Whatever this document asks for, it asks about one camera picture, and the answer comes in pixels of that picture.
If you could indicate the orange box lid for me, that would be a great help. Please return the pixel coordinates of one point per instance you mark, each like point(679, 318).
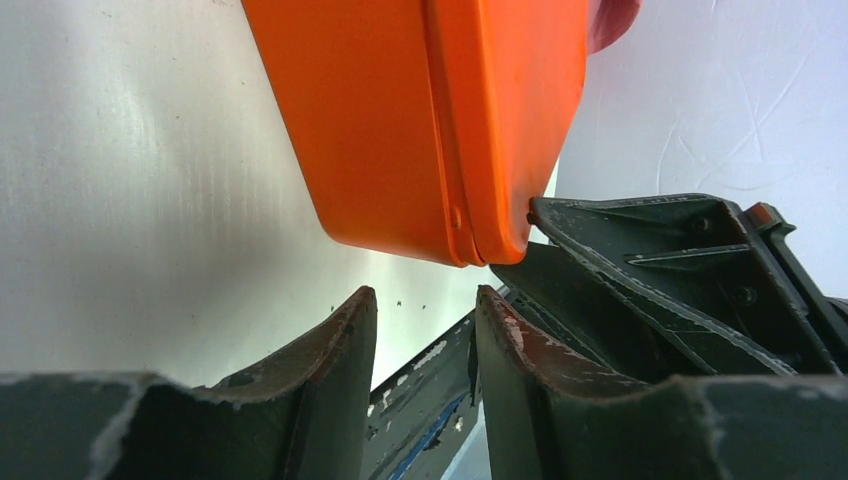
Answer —
point(506, 78)

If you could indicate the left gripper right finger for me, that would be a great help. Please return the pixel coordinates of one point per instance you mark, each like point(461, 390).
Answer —
point(552, 413)

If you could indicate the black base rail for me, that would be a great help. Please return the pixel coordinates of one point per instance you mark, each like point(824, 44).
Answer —
point(419, 420)

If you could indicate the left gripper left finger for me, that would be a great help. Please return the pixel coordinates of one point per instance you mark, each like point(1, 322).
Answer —
point(299, 413)

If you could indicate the orange chocolate box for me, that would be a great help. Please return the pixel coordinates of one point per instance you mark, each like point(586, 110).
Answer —
point(352, 82)

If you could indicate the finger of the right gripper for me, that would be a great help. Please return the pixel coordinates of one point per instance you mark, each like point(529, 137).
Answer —
point(687, 284)

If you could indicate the pink cloth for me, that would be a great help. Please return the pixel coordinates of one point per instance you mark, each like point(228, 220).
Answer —
point(608, 21)

